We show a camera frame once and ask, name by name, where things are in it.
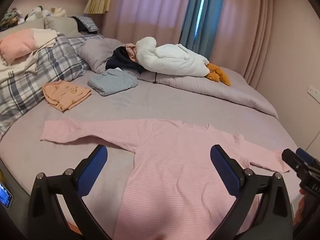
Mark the folded orange bear-print garment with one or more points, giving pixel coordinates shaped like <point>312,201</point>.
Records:
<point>65,95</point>

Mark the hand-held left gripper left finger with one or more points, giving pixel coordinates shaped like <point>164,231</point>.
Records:
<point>92,170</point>

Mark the folded blue-grey garment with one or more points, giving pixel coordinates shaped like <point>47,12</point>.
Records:
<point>112,82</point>

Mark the leafy patterned plush toy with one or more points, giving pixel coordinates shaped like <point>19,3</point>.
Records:
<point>10,18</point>

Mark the grey plaid quilt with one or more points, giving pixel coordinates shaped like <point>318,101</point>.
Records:
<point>55,62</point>

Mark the black and white plush toy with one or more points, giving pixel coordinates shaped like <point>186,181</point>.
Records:
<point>33,13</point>

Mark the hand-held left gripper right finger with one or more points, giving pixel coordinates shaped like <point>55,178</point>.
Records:
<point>225,172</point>

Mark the pink curtain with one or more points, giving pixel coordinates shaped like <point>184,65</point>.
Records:
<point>245,30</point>
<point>145,10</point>

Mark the cream blanket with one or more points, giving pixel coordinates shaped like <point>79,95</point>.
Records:
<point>42,36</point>

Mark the dark striped cloth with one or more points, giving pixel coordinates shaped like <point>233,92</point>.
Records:
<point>87,23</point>

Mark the pink pillow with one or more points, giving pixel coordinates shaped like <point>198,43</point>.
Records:
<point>17,45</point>

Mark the grey pillow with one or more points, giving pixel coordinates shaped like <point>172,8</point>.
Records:
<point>62,26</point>
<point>25,27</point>

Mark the beige plush toy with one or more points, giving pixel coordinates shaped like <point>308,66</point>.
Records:
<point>58,11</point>

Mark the grey quilted duvet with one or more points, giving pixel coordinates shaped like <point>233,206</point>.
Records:
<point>200,90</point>

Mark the blue curtain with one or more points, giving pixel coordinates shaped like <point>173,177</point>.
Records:
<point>200,17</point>

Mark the pink striped long-sleeve shirt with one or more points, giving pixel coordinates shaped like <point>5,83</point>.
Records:
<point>175,170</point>

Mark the small device with screen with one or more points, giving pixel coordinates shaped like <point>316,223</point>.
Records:
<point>5,195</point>

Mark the navy garment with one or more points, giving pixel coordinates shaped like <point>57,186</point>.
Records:
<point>122,60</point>

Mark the crumpled pink garment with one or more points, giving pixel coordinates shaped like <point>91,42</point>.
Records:
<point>131,51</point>

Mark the bed with lilac sheet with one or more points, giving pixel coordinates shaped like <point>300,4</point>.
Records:
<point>155,105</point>

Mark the white goose plush toy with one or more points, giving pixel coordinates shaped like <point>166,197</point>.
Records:
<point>170,60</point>

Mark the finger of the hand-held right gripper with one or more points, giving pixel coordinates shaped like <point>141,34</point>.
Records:
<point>305,156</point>
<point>292,160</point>

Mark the white wall socket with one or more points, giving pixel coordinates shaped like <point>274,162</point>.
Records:
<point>314,92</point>

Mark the small white plush toy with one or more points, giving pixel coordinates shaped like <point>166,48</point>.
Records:
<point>47,13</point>

